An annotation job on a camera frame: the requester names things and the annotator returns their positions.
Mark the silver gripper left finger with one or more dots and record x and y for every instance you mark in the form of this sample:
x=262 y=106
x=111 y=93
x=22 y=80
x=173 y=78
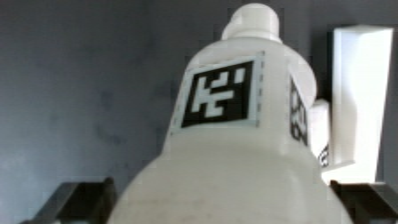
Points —
x=81 y=204

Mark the white lamp bulb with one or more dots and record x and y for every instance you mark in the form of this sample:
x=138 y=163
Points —
x=237 y=175

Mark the white lamp base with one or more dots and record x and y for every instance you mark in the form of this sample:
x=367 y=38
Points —
x=261 y=23

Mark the white U-shaped fence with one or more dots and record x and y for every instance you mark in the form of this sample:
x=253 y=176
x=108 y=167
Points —
x=362 y=62

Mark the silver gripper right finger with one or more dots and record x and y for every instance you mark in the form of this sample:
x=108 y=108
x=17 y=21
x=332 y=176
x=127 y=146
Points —
x=371 y=201

